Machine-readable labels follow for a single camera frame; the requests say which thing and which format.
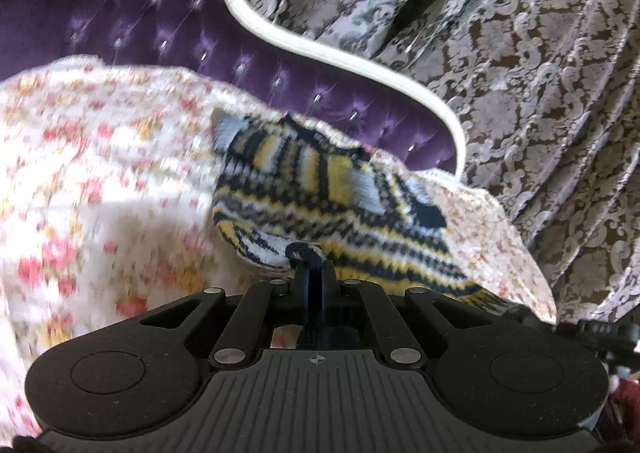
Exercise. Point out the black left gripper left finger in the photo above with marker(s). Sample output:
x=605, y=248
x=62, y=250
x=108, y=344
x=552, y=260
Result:
x=264, y=307

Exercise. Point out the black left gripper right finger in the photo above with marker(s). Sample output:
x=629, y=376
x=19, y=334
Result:
x=355, y=314

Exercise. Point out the yellow navy patterned knit sweater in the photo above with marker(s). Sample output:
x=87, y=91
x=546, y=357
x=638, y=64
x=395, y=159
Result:
x=287, y=194

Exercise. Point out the red knit sleeve forearm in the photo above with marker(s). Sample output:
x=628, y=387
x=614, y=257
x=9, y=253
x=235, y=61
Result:
x=624, y=394

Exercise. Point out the floral bedspread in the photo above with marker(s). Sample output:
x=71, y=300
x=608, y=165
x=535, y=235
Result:
x=107, y=174

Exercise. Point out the damask patterned curtain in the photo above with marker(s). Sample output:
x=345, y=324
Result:
x=547, y=92

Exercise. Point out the purple tufted headboard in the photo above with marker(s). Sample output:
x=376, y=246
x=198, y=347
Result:
x=228, y=41

